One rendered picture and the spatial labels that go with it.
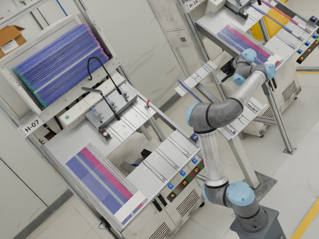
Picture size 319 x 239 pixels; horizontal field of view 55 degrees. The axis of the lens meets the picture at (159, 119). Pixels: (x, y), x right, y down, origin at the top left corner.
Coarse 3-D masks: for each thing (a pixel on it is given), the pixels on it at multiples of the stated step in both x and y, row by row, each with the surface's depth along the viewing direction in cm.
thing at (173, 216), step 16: (128, 144) 262; (144, 144) 249; (160, 144) 238; (112, 160) 253; (128, 160) 242; (176, 176) 227; (192, 192) 239; (96, 208) 212; (160, 208) 223; (176, 208) 232; (192, 208) 242; (112, 224) 202; (144, 224) 217; (160, 224) 226; (176, 224) 234
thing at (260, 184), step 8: (232, 144) 219; (240, 144) 221; (240, 152) 222; (240, 160) 226; (248, 160) 229; (248, 168) 231; (248, 176) 234; (256, 176) 249; (264, 176) 245; (248, 184) 246; (256, 184) 239; (264, 184) 239; (272, 184) 235; (256, 192) 237; (264, 192) 233
